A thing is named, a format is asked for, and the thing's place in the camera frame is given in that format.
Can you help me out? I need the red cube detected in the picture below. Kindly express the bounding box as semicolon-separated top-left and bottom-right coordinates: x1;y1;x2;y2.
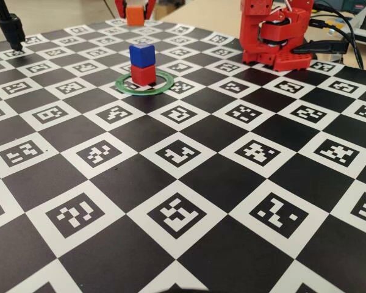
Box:
130;63;157;86

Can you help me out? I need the black cable with large plug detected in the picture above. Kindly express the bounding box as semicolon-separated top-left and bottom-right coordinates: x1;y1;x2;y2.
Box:
292;38;365;70

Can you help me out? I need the orange-red gripper finger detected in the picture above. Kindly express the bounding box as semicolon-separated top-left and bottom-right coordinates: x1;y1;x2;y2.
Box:
114;0;128;20
142;0;157;20

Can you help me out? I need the orange-red robot base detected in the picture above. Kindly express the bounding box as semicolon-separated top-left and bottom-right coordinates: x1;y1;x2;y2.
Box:
241;48;312;73

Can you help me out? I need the green box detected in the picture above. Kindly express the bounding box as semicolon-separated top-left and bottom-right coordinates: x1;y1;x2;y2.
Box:
342;0;366;10

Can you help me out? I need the black stand leg with clamp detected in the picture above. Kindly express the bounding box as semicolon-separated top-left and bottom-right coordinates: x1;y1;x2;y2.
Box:
0;0;27;51

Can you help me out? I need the orange cube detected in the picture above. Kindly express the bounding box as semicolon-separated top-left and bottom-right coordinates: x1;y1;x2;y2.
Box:
125;3;145;27

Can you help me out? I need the blue cube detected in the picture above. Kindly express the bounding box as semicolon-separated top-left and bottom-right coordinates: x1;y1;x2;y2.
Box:
129;43;157;68

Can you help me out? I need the green ring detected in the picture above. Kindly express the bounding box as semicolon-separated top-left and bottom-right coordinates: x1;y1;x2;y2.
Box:
114;70;174;96

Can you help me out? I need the black usb cable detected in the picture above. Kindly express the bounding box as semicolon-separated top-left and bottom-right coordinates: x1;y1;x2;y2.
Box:
309;1;364;70

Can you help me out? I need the black white marker checkerboard mat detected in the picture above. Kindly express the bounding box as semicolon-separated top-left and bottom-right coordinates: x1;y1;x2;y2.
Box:
0;16;366;293

